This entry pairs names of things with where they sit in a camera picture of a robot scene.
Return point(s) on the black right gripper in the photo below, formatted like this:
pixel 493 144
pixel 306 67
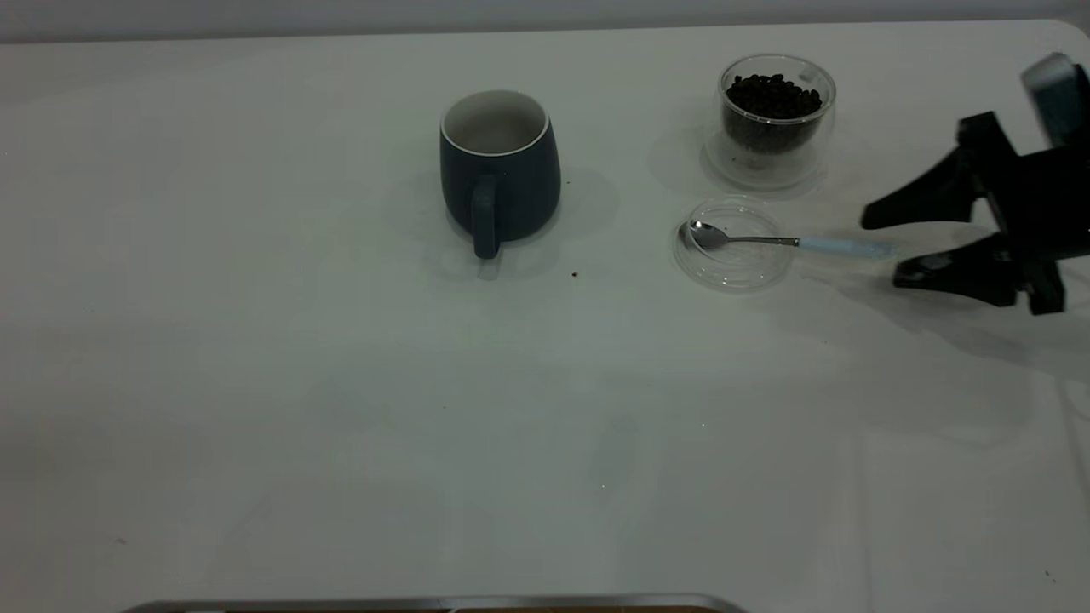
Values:
pixel 1052 209

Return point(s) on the dark grey ceramic mug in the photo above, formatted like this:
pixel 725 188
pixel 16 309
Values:
pixel 519 187

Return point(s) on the coffee beans heap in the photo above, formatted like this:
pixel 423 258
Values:
pixel 771 98

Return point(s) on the clear round glass lid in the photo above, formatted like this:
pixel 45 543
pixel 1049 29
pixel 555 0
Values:
pixel 732 274

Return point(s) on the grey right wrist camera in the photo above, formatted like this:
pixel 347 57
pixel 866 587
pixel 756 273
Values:
pixel 1056 94

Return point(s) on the clear double-wall glass bowl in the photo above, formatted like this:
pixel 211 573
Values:
pixel 762 174

